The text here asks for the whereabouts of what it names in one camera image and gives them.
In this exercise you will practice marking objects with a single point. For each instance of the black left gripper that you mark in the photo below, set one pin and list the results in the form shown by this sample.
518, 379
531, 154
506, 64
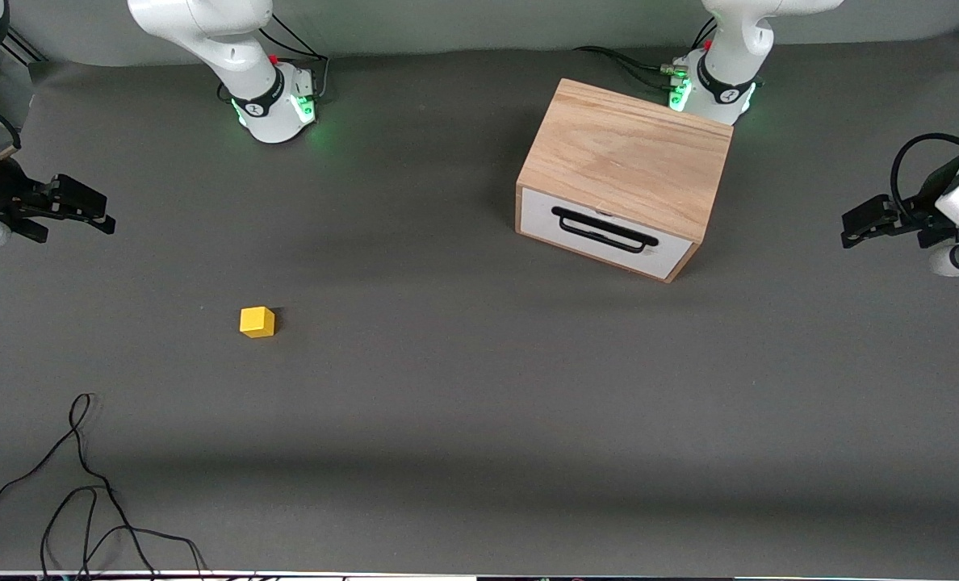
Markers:
915, 211

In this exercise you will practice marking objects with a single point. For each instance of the yellow cube block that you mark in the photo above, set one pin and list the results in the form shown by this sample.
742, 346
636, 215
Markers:
257, 323

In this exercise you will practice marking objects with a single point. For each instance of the white-fronted wooden drawer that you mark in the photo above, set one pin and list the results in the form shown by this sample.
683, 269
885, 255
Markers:
538, 214

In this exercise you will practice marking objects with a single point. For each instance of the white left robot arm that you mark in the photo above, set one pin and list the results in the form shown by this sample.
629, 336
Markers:
738, 40

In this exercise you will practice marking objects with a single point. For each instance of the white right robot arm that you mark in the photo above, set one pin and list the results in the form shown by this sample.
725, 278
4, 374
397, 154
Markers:
237, 48

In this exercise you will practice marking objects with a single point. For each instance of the wooden drawer cabinet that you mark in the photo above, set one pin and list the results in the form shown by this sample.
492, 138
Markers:
625, 153

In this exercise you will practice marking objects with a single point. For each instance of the grey table mat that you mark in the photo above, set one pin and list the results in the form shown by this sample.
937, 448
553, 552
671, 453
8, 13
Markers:
479, 387

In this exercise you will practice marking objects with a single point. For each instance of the aluminium frame profile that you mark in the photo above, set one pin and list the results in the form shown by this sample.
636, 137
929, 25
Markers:
27, 50

